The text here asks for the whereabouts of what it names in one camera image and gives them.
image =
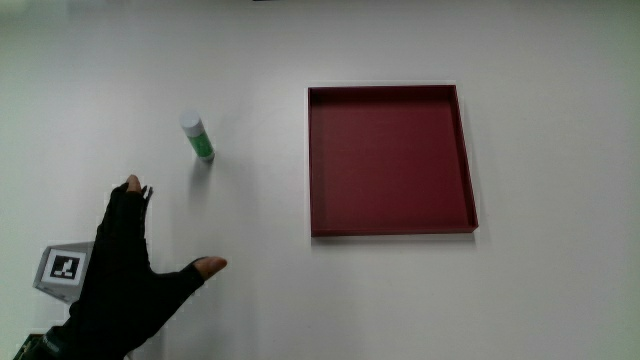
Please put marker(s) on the person's left hand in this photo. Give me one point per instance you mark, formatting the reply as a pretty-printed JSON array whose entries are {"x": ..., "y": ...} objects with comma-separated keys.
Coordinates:
[{"x": 117, "y": 280}]

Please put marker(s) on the green white glue stick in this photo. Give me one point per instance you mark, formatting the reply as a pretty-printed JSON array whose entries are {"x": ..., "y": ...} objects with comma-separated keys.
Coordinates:
[{"x": 198, "y": 137}]

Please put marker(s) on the dark red square tray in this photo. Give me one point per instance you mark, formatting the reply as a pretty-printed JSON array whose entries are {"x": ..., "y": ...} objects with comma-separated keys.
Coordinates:
[{"x": 390, "y": 160}]

